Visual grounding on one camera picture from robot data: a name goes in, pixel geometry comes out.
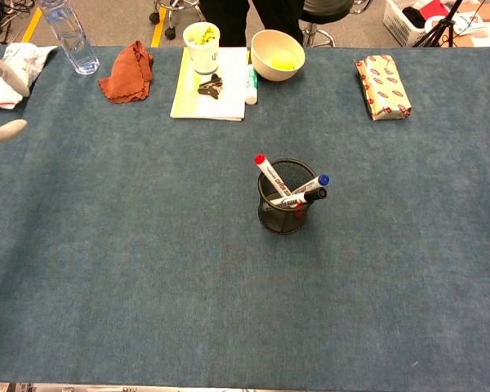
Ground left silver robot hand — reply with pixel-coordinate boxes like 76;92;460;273
0;48;31;146

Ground red cap marker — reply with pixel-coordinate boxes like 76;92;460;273
254;154;303;210

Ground black mesh pen cup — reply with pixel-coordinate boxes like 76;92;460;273
256;158;319;236

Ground black cap marker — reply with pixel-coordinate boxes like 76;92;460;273
269;187;327;208

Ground blue cap marker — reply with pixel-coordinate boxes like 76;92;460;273
287;174;331;197

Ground white printed snack bag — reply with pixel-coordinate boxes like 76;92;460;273
0;42;59;111

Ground clear plastic water bottle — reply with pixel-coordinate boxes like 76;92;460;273
38;0;101;76

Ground rust brown cloth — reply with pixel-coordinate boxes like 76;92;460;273
98;39;155;105

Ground chrome wheeled stool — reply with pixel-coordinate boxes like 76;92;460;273
149;0;208;41

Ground white paper cup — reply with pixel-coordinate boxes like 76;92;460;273
182;21;221;76

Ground yellow toy figure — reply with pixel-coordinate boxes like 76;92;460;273
191;24;220;46

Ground yellow and white booklet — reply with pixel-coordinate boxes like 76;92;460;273
170;47;251;123

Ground person in black trousers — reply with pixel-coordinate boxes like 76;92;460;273
198;0;305;48

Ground white green glue stick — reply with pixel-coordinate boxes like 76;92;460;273
243;63;259;105

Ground beige bowl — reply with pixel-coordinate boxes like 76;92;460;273
250;29;306;82

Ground yellow ball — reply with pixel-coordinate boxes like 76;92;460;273
269;49;297;70

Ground black seat stool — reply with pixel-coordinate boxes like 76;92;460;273
301;0;375;48

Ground blue felt table cover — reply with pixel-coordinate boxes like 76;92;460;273
0;43;490;388

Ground red patterned wrapped packet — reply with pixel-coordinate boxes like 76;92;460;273
354;54;412;122

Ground white plastic basket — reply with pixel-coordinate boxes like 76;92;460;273
382;0;450;47

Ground black pouch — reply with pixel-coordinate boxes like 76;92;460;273
402;6;428;29

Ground red folder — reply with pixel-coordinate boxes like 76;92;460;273
416;0;450;20

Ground black tripod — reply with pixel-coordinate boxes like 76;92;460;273
416;0;466;48

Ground white blue printed paper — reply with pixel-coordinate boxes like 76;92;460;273
452;11;489;38

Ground aluminium table edge rail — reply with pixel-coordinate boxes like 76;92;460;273
0;381;213;392

